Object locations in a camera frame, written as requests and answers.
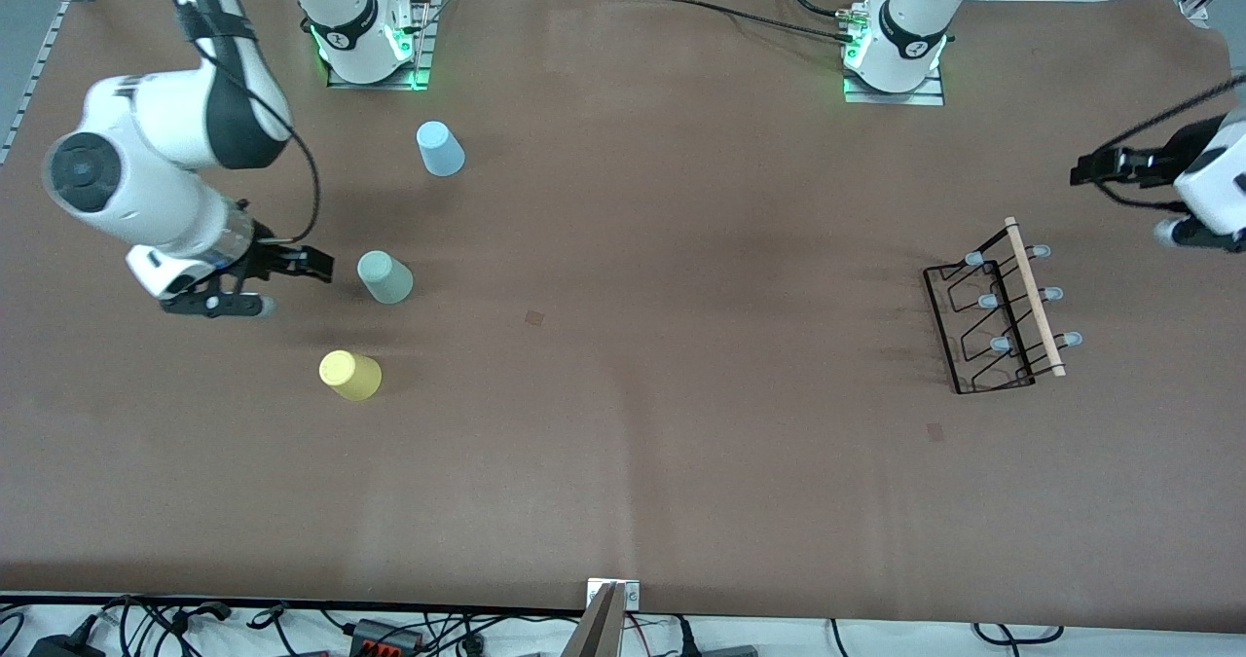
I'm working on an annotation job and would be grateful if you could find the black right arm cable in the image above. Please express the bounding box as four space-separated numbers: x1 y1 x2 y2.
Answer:
248 88 322 245

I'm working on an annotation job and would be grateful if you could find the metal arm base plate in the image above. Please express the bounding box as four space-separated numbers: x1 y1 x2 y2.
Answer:
326 0 435 91
842 65 946 107

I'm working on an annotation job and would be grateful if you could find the brown table mat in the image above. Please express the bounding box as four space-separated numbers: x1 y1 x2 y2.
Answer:
0 0 1246 634

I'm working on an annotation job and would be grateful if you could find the black orange connector box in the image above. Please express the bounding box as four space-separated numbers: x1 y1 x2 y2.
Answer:
348 618 425 654

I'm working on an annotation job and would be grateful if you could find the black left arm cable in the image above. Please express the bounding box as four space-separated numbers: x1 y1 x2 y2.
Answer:
1095 73 1246 212

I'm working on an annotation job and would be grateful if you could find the mint green plastic cup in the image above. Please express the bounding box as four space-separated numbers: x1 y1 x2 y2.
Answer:
356 250 415 306

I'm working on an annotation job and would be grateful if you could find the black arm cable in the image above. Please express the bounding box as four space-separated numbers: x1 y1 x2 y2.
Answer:
1095 73 1246 212
248 88 322 245

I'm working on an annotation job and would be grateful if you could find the yellow plastic cup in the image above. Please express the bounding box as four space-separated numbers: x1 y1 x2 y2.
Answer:
318 349 384 403

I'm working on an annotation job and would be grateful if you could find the aluminium frame post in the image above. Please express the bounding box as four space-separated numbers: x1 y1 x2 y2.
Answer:
560 579 641 657

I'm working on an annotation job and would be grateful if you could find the black power cable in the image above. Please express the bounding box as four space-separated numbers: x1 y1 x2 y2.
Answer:
623 0 860 47

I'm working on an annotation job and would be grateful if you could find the light blue plastic cup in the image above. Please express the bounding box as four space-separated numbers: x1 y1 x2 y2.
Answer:
416 120 466 178

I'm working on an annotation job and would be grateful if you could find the perforated metal rail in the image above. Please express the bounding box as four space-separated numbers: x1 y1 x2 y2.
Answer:
0 0 71 166

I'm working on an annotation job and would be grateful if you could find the black wire cup holder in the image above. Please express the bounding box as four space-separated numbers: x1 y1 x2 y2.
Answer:
922 216 1083 395

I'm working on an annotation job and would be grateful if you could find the black power adapter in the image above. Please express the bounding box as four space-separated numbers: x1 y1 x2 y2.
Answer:
29 618 104 657

